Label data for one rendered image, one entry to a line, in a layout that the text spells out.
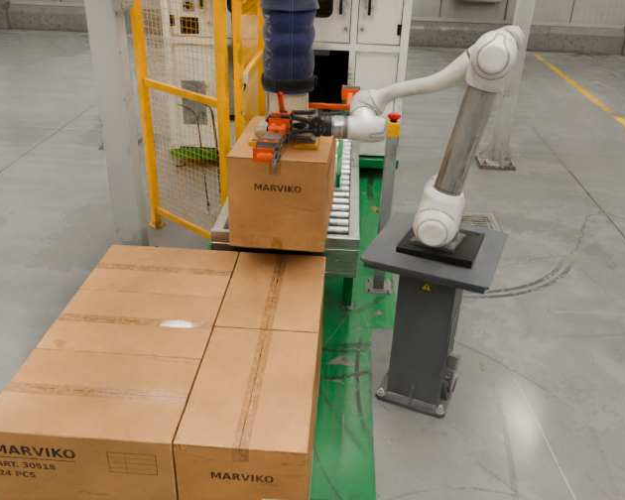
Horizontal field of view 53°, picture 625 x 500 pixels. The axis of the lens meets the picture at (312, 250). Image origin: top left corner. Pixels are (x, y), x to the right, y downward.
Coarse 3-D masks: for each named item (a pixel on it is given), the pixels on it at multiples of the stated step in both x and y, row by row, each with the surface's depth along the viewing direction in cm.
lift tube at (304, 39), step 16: (272, 16) 241; (288, 16) 239; (304, 16) 241; (272, 32) 245; (288, 32) 243; (304, 32) 245; (272, 48) 247; (288, 48) 245; (304, 48) 247; (272, 64) 250; (288, 64) 248; (304, 64) 250
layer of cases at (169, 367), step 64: (128, 256) 281; (192, 256) 283; (256, 256) 284; (64, 320) 235; (128, 320) 237; (192, 320) 238; (256, 320) 239; (320, 320) 260; (64, 384) 204; (128, 384) 205; (192, 384) 207; (256, 384) 207; (0, 448) 188; (64, 448) 187; (128, 448) 185; (192, 448) 183; (256, 448) 182
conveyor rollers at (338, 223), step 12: (336, 144) 430; (348, 144) 430; (336, 156) 407; (348, 156) 407; (348, 168) 390; (348, 180) 375; (336, 192) 352; (348, 192) 352; (336, 204) 337; (336, 216) 327; (348, 216) 329; (228, 228) 307; (336, 228) 312
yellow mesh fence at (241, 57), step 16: (240, 0) 362; (256, 0) 435; (240, 16) 365; (240, 32) 368; (240, 48) 372; (256, 48) 444; (240, 64) 377; (256, 64) 444; (240, 80) 381; (240, 96) 386; (240, 112) 391; (256, 112) 464; (240, 128) 395
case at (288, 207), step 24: (240, 144) 260; (288, 144) 262; (240, 168) 248; (264, 168) 247; (288, 168) 246; (312, 168) 245; (240, 192) 253; (264, 192) 252; (288, 192) 251; (312, 192) 250; (240, 216) 258; (264, 216) 257; (288, 216) 256; (312, 216) 254; (240, 240) 263; (264, 240) 262; (288, 240) 261; (312, 240) 259
